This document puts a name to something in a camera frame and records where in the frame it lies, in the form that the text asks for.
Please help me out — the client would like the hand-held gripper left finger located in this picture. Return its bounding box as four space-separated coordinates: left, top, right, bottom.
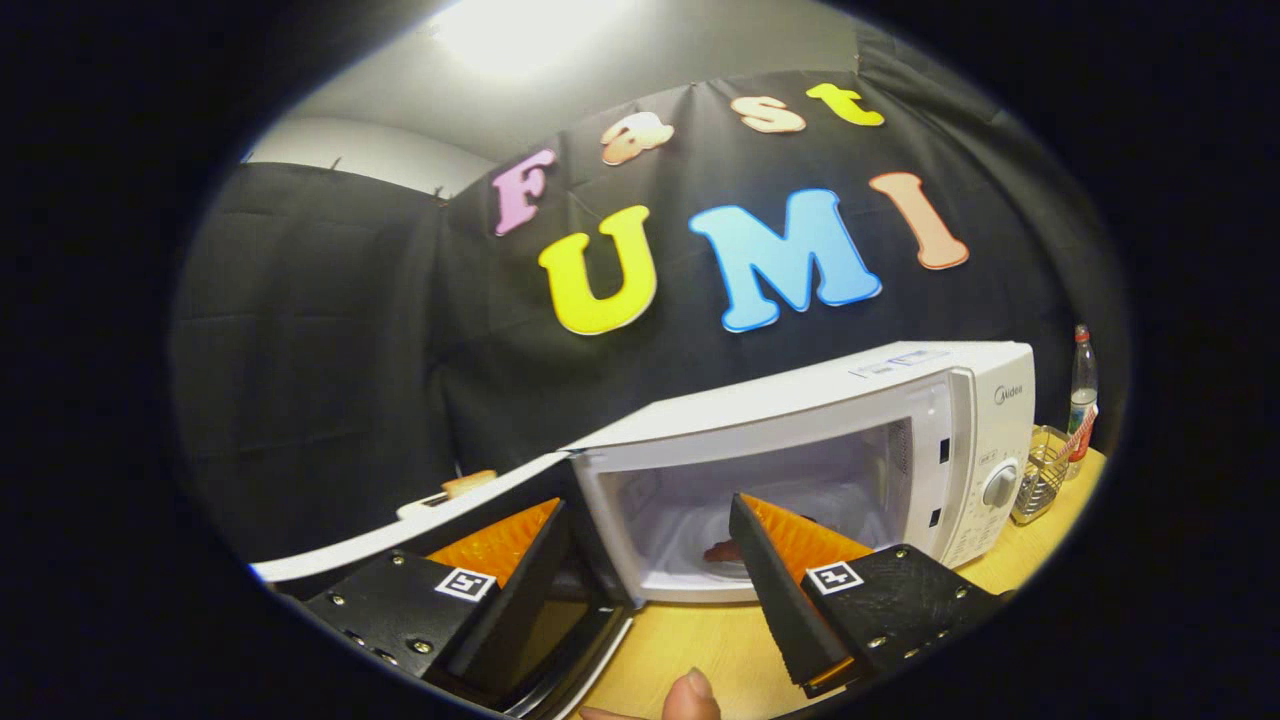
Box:
303 497 573 701

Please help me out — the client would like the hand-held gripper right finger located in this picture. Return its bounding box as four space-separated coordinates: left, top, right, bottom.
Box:
728 492 1006 699

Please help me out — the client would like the white toaster oven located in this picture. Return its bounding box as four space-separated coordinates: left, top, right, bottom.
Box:
250 340 1037 719

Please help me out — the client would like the cream pop-up toaster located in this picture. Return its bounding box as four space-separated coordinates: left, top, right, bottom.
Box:
397 488 471 521

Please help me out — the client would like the black backdrop cloth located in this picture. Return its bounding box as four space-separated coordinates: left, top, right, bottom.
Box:
170 40 1131 571

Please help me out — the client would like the red and white striped straw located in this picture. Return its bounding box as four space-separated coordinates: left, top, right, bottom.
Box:
1062 405 1099 461

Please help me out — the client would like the clear plastic water bottle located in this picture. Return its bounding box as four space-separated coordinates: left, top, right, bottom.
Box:
1068 324 1099 463

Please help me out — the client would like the metal wire basket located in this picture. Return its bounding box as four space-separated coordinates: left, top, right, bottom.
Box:
1012 425 1071 526

